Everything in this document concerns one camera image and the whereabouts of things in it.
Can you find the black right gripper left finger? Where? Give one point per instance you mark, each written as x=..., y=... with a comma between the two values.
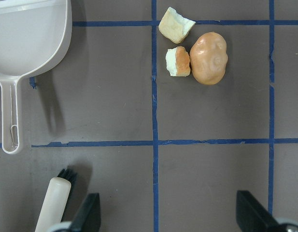
x=88, y=217

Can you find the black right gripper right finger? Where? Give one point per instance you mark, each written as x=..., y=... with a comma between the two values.
x=251, y=216

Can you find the cream hand brush dark bristles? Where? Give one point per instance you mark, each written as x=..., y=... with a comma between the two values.
x=56, y=198

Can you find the brown toy potato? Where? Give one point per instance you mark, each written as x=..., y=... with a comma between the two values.
x=208, y=57

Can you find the small bread chunk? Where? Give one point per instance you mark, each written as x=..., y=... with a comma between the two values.
x=178, y=62

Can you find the cream plastic dustpan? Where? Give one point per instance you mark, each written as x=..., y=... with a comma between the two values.
x=34, y=37

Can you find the large bread chunk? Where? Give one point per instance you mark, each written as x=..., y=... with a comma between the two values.
x=174, y=26

